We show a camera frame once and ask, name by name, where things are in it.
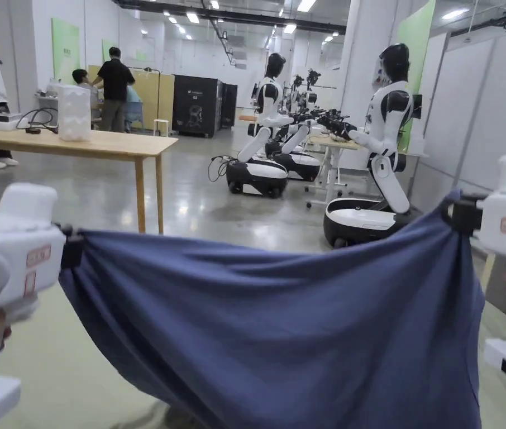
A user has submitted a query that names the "dark blue garment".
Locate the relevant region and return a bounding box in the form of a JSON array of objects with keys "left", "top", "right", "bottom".
[{"left": 58, "top": 189, "right": 487, "bottom": 429}]

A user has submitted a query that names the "bed with pale green sheet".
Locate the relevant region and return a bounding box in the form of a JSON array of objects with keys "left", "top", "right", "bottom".
[{"left": 0, "top": 277, "right": 506, "bottom": 429}]

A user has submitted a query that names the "white and black humanoid robot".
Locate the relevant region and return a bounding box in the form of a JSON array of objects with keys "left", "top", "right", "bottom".
[
  {"left": 323, "top": 43, "right": 424, "bottom": 249},
  {"left": 226, "top": 53, "right": 290, "bottom": 198},
  {"left": 265, "top": 69, "right": 325, "bottom": 183}
]

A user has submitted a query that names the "wooden table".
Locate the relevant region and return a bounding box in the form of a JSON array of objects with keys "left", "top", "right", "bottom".
[{"left": 0, "top": 84, "right": 179, "bottom": 235}]

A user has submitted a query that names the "white desk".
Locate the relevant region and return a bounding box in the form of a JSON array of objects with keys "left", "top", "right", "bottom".
[{"left": 305, "top": 133, "right": 430, "bottom": 211}]

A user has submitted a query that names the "black cabinet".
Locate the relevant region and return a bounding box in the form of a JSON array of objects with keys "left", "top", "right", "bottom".
[{"left": 172, "top": 73, "right": 238, "bottom": 139}]

